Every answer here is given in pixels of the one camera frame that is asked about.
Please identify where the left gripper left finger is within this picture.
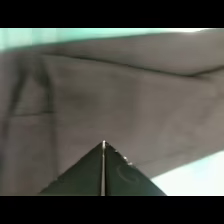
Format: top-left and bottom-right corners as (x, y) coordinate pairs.
(38, 141), (104, 197)

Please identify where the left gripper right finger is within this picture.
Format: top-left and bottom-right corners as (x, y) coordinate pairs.
(104, 141), (167, 197)

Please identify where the grey-brown shirt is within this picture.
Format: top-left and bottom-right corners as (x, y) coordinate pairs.
(0, 29), (224, 197)

